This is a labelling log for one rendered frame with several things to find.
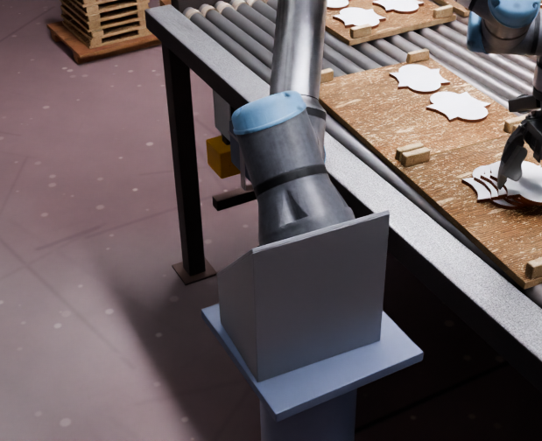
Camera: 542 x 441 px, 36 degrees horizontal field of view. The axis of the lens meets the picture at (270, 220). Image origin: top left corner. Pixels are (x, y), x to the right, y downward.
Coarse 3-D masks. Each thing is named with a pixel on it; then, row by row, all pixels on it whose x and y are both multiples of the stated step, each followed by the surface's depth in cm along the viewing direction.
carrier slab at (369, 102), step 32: (416, 64) 207; (320, 96) 194; (352, 96) 193; (384, 96) 193; (416, 96) 193; (480, 96) 192; (352, 128) 182; (384, 128) 181; (416, 128) 181; (448, 128) 180; (480, 128) 180; (384, 160) 172
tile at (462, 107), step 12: (432, 96) 191; (444, 96) 191; (456, 96) 191; (468, 96) 190; (432, 108) 186; (444, 108) 186; (456, 108) 186; (468, 108) 186; (480, 108) 186; (468, 120) 182; (480, 120) 182
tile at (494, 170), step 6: (498, 162) 164; (492, 168) 162; (498, 168) 162; (486, 174) 160; (486, 180) 160; (492, 180) 158; (498, 192) 155; (504, 192) 155; (498, 198) 155; (516, 198) 154; (528, 204) 153
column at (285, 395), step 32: (384, 320) 140; (352, 352) 134; (384, 352) 134; (416, 352) 134; (256, 384) 129; (288, 384) 129; (320, 384) 129; (352, 384) 129; (288, 416) 126; (320, 416) 139; (352, 416) 145
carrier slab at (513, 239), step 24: (480, 144) 174; (504, 144) 174; (528, 144) 174; (408, 168) 167; (432, 168) 167; (456, 168) 167; (432, 192) 160; (456, 192) 160; (456, 216) 153; (480, 216) 153; (504, 216) 153; (528, 216) 153; (480, 240) 147; (504, 240) 147; (528, 240) 147; (504, 264) 142
